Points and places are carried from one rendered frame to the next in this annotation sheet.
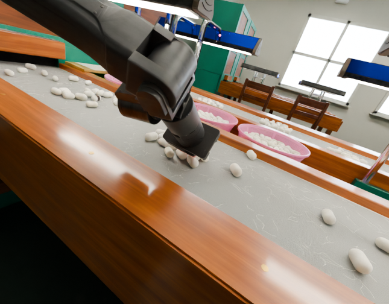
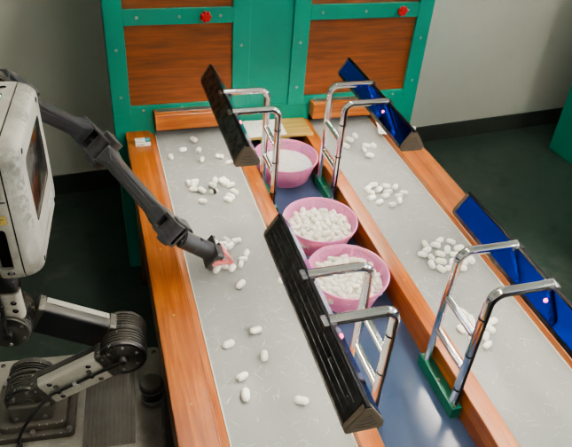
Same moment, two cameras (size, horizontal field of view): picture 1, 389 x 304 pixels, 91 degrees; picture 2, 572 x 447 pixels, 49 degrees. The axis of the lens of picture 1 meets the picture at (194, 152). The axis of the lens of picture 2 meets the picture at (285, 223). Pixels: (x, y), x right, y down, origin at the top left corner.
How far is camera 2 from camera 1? 174 cm
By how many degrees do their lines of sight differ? 42
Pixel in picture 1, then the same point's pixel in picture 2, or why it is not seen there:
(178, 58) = (168, 226)
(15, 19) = (191, 96)
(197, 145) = (207, 260)
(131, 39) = (155, 219)
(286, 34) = not seen: outside the picture
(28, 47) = (193, 122)
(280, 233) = (211, 319)
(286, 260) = (185, 318)
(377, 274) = (232, 354)
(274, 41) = not seen: outside the picture
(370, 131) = not seen: outside the picture
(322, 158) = (411, 316)
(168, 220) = (160, 288)
